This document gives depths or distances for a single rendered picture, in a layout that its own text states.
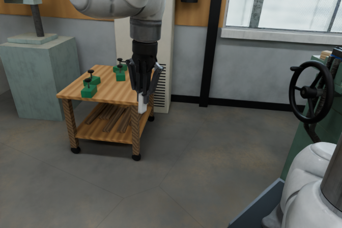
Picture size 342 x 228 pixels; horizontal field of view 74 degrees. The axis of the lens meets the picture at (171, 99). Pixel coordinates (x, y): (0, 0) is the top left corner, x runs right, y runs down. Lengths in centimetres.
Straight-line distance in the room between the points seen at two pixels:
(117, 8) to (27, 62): 186
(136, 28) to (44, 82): 173
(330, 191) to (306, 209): 5
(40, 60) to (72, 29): 63
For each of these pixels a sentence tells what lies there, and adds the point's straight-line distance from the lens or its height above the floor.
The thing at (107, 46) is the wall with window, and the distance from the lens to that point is 260.
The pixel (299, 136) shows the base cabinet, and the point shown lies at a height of 43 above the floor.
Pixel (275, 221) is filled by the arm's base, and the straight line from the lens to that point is 80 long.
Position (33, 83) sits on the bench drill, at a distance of 237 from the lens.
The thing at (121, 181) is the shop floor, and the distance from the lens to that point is 170.
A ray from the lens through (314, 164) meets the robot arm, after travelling 64.
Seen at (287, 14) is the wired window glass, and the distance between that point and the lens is 260.
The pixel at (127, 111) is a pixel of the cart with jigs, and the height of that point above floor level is 20.
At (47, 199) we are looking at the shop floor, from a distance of 173.
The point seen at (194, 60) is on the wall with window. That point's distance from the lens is 247.
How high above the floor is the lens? 123
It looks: 27 degrees down
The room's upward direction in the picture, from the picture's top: 3 degrees clockwise
